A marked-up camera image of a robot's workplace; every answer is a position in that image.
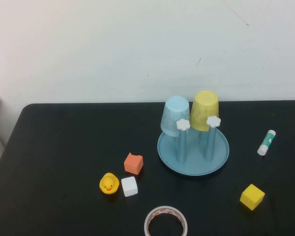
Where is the yellow plastic cup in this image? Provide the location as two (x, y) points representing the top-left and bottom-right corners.
(189, 90), (220, 132)

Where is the light blue plastic cup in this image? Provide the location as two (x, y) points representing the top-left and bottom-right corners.
(160, 95), (190, 137)

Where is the blue cup stand with posts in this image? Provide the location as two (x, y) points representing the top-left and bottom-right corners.
(157, 116), (230, 176)

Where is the orange foam cube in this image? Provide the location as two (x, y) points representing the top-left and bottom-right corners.
(123, 152), (144, 176)

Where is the white foam cube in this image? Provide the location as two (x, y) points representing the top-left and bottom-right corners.
(120, 176), (139, 198)

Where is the yellow rubber duck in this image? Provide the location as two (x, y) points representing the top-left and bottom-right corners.
(99, 172), (120, 195)

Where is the white red tape roll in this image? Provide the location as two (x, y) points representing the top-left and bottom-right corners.
(144, 206), (188, 236)

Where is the white green glue stick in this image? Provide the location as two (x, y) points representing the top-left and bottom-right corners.
(257, 129), (277, 156)

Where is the yellow foam cube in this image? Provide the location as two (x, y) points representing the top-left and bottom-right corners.
(239, 183), (266, 211)

